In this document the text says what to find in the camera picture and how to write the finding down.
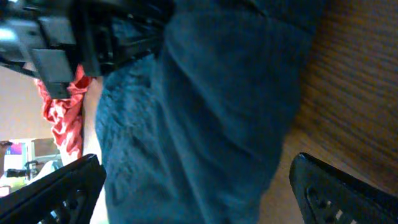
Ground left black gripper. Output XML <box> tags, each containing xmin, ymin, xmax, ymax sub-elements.
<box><xmin>1</xmin><ymin>0</ymin><xmax>174</xmax><ymax>99</ymax></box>

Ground navy blue shorts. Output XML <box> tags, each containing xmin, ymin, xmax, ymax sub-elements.
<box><xmin>96</xmin><ymin>0</ymin><xmax>325</xmax><ymax>223</ymax></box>

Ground red t-shirt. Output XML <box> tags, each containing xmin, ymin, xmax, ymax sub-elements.
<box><xmin>34</xmin><ymin>65</ymin><xmax>91</xmax><ymax>165</ymax></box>

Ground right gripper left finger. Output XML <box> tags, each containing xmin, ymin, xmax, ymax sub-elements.
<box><xmin>1</xmin><ymin>154</ymin><xmax>106</xmax><ymax>224</ymax></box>

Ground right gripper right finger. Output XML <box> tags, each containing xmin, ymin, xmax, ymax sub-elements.
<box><xmin>289</xmin><ymin>152</ymin><xmax>397</xmax><ymax>224</ymax></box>

